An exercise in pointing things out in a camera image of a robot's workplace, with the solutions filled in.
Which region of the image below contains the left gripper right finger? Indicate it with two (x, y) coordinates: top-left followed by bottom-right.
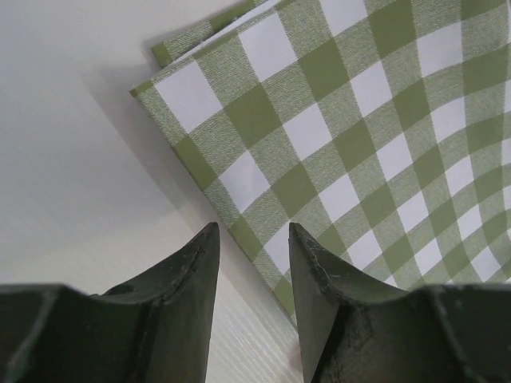
(289, 223), (510, 382)

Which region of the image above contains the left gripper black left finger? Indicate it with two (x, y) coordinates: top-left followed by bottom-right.
(1, 223), (220, 382)

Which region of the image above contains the green white checkered cloth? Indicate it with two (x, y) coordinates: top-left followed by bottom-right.
(132, 1), (510, 316)

